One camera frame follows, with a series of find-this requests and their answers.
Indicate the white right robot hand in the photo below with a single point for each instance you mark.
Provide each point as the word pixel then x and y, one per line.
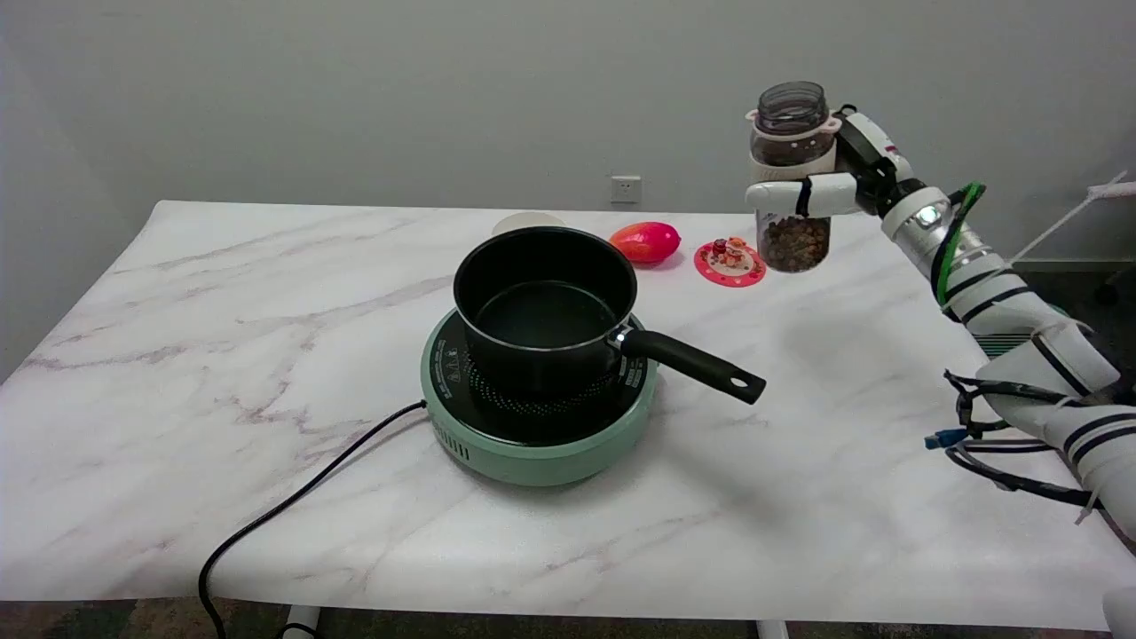
pixel 874 160

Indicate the clear jar with brown contents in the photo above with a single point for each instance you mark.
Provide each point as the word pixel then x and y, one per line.
pixel 794 244

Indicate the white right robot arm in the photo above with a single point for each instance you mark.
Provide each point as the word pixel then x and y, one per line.
pixel 1003 302

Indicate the small orange toy figurines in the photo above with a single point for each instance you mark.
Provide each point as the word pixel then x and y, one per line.
pixel 729 252

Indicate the pink round toy plate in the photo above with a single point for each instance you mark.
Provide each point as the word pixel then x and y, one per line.
pixel 729 273

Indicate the red mango toy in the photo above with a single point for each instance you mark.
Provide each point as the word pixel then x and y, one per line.
pixel 643 241

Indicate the white bowl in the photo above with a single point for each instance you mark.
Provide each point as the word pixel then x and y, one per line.
pixel 524 222

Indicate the green round induction cooker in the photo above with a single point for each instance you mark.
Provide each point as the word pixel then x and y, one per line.
pixel 532 457

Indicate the white table leg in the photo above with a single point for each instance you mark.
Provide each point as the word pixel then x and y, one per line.
pixel 302 621
pixel 772 630

